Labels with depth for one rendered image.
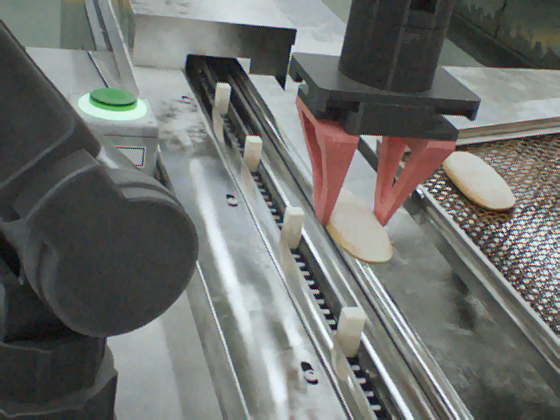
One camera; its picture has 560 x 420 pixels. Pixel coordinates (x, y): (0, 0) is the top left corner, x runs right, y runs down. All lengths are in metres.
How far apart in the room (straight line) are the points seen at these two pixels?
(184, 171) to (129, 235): 0.33
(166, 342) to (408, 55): 0.25
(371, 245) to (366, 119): 0.08
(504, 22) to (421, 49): 3.94
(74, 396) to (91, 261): 0.09
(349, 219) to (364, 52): 0.11
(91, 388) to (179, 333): 0.14
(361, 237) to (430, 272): 0.22
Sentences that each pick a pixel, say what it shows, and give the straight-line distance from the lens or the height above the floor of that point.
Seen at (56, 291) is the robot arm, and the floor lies 0.95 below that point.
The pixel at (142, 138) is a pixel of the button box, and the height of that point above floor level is 0.88.
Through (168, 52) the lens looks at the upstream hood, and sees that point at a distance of 0.98.
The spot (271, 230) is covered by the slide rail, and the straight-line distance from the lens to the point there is 0.69.
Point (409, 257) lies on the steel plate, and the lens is 0.76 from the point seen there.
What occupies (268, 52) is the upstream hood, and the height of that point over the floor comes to 0.89.
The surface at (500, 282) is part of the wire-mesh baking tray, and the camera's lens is 0.59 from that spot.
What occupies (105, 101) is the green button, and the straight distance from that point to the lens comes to 0.75.
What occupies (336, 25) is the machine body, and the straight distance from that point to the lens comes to 1.47.
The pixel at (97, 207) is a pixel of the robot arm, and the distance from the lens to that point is 0.40.
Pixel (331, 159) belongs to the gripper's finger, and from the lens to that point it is 0.51.
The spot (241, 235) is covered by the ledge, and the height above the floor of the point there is 0.86.
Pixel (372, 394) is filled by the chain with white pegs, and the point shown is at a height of 0.84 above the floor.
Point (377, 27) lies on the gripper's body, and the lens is 0.50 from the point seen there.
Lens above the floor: 1.17
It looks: 26 degrees down
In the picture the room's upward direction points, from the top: 10 degrees clockwise
